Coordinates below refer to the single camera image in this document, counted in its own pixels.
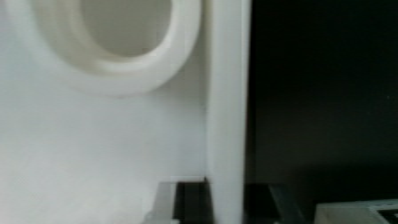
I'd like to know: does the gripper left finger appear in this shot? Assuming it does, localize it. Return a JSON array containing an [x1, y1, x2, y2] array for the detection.
[[143, 182, 178, 224]]

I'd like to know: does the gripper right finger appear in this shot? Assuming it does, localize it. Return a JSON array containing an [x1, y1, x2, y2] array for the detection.
[[269, 184, 308, 224]]

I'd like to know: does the white leg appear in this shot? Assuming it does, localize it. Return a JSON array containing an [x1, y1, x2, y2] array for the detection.
[[315, 199, 398, 224]]

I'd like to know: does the white square tabletop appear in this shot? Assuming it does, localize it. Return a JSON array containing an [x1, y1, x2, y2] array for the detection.
[[0, 0, 251, 224]]

